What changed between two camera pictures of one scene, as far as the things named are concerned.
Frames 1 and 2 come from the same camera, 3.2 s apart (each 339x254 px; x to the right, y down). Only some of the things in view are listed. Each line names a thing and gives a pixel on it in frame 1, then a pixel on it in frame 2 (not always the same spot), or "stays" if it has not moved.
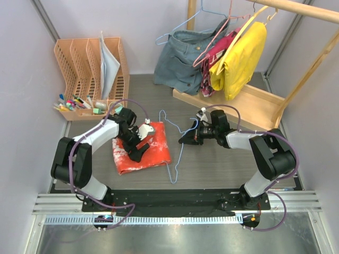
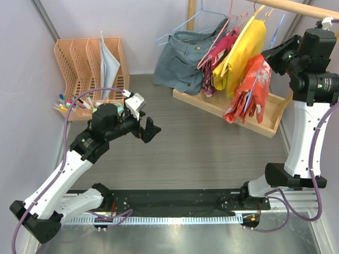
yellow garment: [241, 64] stays
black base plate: [175, 201] stays
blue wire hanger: [181, 132] → [259, 70]
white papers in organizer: [109, 64] stays
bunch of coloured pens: [64, 105] stays
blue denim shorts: [179, 62] stays
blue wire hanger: [163, 43] stays
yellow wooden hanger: [259, 12] → [224, 67]
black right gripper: [194, 136] → [273, 55]
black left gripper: [135, 154] → [147, 133]
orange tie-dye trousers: [158, 154] → [250, 97]
